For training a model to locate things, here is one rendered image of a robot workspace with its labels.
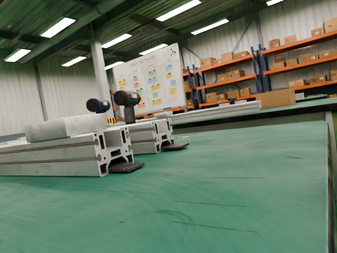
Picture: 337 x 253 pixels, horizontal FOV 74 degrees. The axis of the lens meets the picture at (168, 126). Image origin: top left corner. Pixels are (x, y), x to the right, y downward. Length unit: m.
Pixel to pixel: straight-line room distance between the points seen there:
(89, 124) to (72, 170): 0.10
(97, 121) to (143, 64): 3.56
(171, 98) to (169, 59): 0.61
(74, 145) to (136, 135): 0.18
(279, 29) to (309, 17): 1.08
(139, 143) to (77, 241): 0.42
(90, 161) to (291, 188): 0.34
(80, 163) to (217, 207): 0.32
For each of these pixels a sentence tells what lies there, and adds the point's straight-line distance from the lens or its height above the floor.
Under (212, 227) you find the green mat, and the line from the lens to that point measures 0.20.
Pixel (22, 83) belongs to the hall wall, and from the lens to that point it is 13.43.
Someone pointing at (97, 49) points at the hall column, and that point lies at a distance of 9.56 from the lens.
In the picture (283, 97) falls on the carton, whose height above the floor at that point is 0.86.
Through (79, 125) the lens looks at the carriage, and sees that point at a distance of 0.52.
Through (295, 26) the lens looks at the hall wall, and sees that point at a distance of 11.06.
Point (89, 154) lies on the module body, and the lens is 0.46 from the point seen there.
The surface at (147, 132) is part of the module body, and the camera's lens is 0.59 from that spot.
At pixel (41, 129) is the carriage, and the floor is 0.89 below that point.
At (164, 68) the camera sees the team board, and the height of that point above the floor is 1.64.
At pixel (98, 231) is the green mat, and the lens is 0.24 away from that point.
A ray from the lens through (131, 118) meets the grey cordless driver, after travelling 0.91.
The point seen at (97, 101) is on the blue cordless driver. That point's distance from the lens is 1.01.
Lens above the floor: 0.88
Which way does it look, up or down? 3 degrees down
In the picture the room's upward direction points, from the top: 9 degrees counter-clockwise
